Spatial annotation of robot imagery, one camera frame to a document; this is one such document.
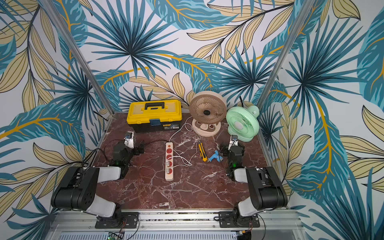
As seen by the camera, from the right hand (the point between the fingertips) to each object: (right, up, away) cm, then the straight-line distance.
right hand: (232, 142), depth 92 cm
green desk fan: (+3, +11, -10) cm, 15 cm away
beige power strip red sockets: (-39, -11, -3) cm, 40 cm away
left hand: (-60, +1, 0) cm, 60 cm away
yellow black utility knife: (-18, -7, +4) cm, 20 cm away
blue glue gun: (-8, -10, +2) cm, 13 cm away
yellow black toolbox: (-51, +17, +4) cm, 54 cm away
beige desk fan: (-16, +20, -3) cm, 26 cm away
